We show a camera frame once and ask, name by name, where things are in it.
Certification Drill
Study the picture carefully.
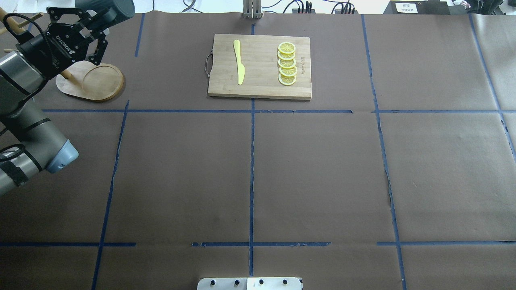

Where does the wooden cutting board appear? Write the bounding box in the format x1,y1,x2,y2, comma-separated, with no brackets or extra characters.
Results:
208,34,312,100

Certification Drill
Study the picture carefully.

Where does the wooden cup storage rack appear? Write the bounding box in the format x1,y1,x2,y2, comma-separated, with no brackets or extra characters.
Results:
1,10,124,102

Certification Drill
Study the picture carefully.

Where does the yellow plastic knife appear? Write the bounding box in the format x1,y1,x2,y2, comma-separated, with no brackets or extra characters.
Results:
233,39,245,85

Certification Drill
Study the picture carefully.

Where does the lemon slice two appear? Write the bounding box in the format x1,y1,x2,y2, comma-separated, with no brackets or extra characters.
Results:
277,51,295,61

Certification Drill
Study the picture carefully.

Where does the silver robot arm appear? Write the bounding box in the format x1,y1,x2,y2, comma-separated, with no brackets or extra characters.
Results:
1,0,135,195

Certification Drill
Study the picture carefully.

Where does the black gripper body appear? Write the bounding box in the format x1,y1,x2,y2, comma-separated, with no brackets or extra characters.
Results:
40,23,92,70

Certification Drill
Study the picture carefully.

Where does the aluminium frame post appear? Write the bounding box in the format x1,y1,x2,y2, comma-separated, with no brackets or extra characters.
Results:
243,0,263,19

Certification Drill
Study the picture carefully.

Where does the lemon slice four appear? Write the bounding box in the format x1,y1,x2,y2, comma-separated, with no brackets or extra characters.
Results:
279,66,298,77

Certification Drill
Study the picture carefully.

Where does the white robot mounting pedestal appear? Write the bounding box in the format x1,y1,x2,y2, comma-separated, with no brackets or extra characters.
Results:
197,277,304,290

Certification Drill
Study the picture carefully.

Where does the blue mug yellow inside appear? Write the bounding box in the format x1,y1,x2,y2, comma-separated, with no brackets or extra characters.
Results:
75,0,136,31

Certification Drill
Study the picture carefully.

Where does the black box with label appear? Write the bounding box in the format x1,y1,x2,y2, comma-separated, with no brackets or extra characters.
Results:
383,0,450,15

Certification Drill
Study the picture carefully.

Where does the lemon slice three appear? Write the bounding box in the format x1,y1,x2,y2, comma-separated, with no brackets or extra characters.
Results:
278,59,296,68

